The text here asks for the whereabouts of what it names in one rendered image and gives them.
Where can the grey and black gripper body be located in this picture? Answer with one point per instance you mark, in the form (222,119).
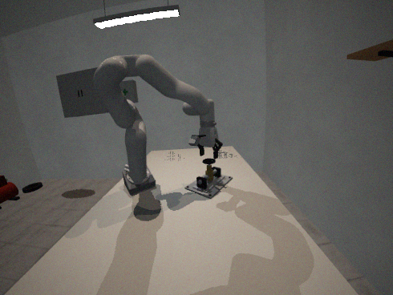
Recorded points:
(209,139)

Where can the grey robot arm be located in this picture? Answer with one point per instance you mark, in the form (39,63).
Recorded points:
(107,78)

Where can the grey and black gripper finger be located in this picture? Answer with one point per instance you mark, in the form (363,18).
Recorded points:
(216,148)
(202,150)

